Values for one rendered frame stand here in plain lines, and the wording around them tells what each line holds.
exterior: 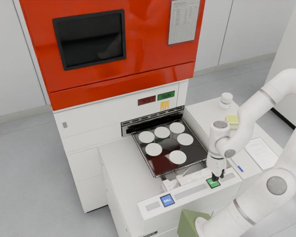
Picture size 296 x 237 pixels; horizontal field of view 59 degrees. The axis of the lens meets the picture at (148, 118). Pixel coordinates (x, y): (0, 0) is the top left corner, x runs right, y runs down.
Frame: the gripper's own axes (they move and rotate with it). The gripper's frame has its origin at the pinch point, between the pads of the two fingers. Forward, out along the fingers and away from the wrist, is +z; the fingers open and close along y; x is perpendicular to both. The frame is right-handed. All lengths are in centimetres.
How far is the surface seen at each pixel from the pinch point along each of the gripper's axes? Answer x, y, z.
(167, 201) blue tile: -26.1, -0.5, 4.2
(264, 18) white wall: 224, -209, -10
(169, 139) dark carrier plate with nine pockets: -5.0, -41.0, 2.6
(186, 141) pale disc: 4.5, -36.0, 3.6
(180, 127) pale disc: 6.8, -48.0, 1.1
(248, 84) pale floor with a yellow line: 185, -179, 67
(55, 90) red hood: -62, -45, -44
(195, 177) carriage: -3.1, -12.9, 10.4
